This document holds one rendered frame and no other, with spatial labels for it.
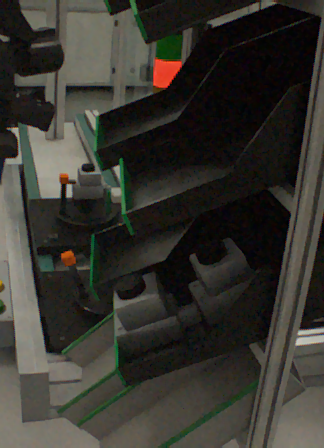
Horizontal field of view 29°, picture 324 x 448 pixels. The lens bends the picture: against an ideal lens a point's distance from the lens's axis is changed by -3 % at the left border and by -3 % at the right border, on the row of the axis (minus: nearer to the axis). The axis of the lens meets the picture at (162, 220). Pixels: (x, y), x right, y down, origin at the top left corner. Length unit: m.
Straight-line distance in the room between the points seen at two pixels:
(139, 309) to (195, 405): 0.17
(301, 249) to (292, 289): 0.04
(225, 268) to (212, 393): 0.18
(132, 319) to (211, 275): 0.09
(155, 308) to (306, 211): 0.19
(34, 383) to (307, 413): 0.46
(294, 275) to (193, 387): 0.28
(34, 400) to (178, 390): 0.32
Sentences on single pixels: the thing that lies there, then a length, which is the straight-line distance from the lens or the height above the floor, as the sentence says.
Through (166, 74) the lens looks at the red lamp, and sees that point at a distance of 1.17.
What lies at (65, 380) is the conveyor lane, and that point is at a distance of 1.02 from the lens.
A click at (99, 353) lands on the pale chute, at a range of 0.93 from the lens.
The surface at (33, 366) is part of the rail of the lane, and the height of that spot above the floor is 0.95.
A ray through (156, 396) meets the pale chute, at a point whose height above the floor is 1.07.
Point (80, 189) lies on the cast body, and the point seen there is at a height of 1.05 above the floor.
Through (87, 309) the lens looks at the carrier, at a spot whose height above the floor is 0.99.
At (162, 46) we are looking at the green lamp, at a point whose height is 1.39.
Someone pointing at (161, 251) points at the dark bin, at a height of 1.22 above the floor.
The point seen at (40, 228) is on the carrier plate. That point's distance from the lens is 1.39.
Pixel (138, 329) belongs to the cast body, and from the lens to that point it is 0.63.
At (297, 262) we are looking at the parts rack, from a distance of 0.52.
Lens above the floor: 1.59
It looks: 25 degrees down
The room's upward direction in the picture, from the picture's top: 5 degrees clockwise
